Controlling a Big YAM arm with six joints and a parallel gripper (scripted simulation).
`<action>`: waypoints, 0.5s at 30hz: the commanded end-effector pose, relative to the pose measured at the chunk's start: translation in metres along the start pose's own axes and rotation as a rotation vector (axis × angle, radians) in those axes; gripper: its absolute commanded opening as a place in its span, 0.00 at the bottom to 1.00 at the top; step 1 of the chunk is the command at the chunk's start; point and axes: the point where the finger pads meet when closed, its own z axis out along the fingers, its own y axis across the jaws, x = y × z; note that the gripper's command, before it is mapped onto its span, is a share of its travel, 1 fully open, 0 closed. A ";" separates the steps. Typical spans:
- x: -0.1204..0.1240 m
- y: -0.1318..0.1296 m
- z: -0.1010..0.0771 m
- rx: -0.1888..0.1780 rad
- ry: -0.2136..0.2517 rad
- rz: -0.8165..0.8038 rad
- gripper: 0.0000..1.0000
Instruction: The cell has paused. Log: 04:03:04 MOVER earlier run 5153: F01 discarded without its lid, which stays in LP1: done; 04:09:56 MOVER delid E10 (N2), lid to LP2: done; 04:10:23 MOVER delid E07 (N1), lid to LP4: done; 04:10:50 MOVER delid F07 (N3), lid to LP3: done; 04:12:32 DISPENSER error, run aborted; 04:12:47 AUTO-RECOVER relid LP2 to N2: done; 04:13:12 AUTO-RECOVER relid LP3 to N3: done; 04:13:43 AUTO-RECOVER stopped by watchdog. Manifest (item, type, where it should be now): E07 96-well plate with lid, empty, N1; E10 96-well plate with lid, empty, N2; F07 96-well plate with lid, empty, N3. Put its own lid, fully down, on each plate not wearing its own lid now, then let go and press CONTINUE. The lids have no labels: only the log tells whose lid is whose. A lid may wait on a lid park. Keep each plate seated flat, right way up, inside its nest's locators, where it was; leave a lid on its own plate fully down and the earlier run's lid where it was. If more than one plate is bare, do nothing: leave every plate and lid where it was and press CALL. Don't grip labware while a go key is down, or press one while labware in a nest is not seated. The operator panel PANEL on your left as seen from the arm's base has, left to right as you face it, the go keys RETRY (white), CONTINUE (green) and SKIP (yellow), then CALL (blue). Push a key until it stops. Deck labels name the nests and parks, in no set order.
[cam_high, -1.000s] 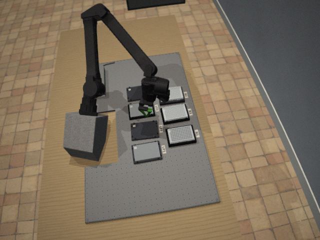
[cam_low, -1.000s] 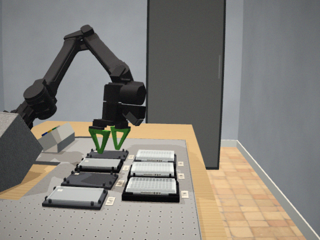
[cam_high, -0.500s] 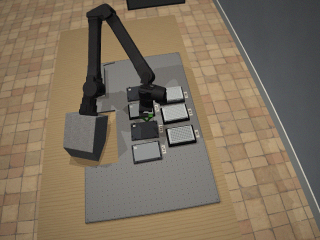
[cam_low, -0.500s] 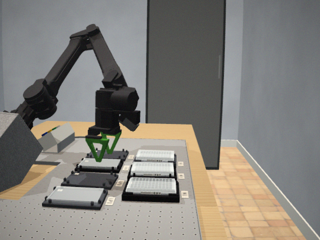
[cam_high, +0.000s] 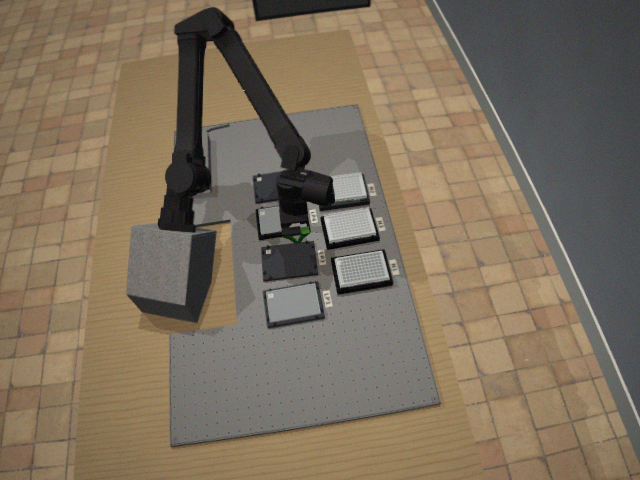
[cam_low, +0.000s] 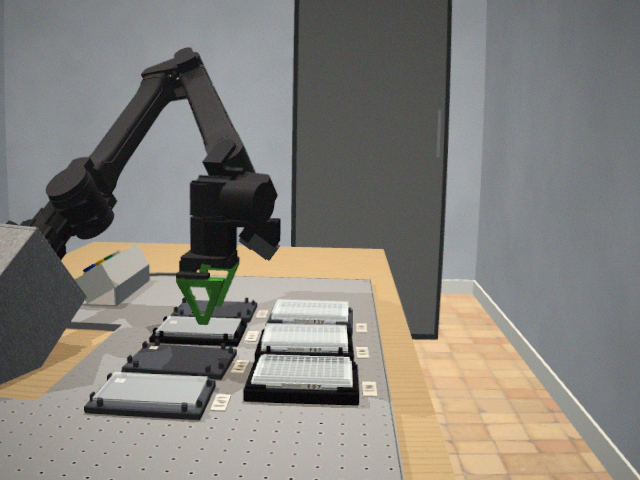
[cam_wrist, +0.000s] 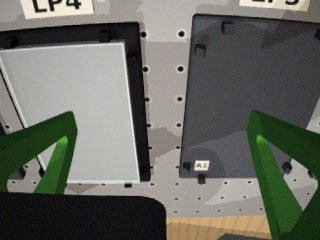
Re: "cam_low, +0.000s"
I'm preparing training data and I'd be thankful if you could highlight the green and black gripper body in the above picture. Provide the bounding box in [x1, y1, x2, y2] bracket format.
[176, 216, 240, 280]

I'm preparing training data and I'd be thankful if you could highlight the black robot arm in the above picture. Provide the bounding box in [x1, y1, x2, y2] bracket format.
[19, 47, 281, 261]

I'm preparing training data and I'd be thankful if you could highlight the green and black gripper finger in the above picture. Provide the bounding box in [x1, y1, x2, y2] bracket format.
[199, 261, 240, 307]
[176, 277, 225, 325]

